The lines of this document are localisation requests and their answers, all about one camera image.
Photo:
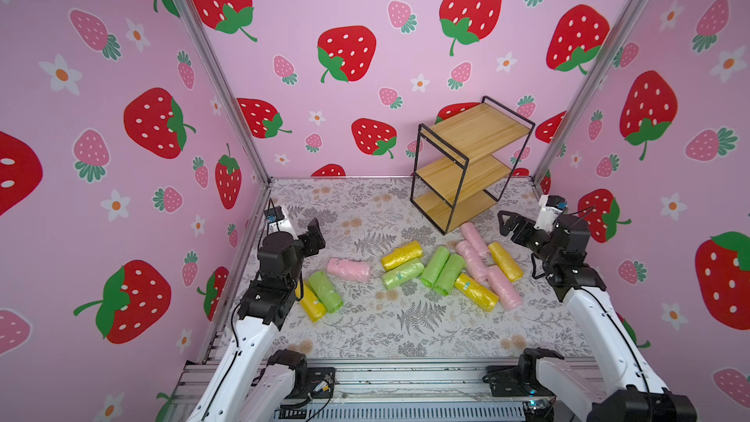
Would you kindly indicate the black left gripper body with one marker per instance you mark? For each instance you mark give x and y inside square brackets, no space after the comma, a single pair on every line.
[310,249]

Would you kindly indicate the pink roll upper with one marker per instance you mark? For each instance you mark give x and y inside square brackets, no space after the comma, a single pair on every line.
[473,236]

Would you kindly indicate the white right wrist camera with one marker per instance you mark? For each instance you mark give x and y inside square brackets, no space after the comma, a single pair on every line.
[551,208]

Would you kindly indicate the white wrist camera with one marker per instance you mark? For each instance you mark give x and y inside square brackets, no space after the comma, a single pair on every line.
[551,208]
[278,220]

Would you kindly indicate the pink roll lower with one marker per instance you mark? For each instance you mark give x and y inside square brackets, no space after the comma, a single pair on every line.
[509,297]

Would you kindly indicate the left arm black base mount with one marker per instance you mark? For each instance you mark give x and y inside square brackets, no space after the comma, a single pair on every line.
[309,383]

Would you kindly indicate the wooden three-tier black-frame shelf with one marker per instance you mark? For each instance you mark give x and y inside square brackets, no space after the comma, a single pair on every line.
[457,186]

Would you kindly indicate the aluminium front rail frame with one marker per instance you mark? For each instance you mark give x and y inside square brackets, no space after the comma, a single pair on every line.
[422,390]

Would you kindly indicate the pink roll middle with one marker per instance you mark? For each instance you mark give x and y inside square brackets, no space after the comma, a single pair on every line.
[475,266]

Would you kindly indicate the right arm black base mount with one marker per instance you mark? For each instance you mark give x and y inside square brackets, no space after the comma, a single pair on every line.
[520,380]

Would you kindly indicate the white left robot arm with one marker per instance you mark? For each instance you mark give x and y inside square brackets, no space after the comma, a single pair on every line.
[238,391]

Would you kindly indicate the pink roll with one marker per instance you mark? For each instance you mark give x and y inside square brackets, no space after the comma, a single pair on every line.
[509,297]
[349,270]
[473,236]
[475,266]

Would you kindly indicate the pink roll far left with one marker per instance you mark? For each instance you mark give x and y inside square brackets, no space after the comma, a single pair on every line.
[349,270]

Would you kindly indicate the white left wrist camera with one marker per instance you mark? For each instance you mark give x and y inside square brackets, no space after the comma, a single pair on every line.
[278,220]

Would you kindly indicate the yellow roll with teal label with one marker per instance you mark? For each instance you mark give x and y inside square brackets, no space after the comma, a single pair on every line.
[480,295]

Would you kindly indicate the light green roll with label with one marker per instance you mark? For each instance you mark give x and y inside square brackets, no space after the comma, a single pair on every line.
[403,273]

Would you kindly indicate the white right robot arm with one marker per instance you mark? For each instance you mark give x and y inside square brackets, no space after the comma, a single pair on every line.
[632,389]

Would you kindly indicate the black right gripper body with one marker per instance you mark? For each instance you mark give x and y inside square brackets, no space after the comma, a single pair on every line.
[524,229]

